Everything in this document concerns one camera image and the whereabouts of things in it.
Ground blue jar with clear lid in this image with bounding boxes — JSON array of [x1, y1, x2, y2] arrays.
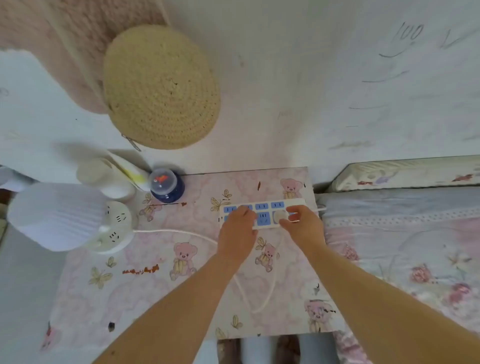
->
[[148, 168, 186, 205]]

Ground white lamp power cord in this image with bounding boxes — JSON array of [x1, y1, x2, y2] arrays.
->
[[133, 209, 292, 315]]

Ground person's right hand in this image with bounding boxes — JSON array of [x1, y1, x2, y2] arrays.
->
[[279, 205, 326, 258]]

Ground person's left hand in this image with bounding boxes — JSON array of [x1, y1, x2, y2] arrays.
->
[[217, 205, 260, 263]]

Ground white lamp with pleated shade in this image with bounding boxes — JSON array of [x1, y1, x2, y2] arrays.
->
[[6, 182, 139, 256]]

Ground person's left forearm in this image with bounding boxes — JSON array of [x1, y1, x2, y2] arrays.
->
[[93, 251, 250, 364]]

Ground person's right forearm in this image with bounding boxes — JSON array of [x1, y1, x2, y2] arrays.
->
[[305, 239, 480, 364]]

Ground white cylindrical container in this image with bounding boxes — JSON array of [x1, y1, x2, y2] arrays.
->
[[76, 157, 137, 202]]

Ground white power strip blue sockets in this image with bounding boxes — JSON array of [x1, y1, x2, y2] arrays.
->
[[218, 198, 308, 230]]

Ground white and yellow tube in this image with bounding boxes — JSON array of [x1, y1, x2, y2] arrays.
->
[[106, 149, 151, 192]]

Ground pink fluffy plush bag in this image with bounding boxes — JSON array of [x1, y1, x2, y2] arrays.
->
[[0, 0, 170, 115]]

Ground floral mattress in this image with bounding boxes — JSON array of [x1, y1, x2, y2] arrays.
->
[[329, 155, 480, 193]]

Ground pink bear-patterned table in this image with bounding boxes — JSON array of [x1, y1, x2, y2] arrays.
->
[[39, 166, 348, 353]]

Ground round woven straw bag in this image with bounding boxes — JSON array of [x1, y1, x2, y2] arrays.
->
[[103, 24, 221, 151]]

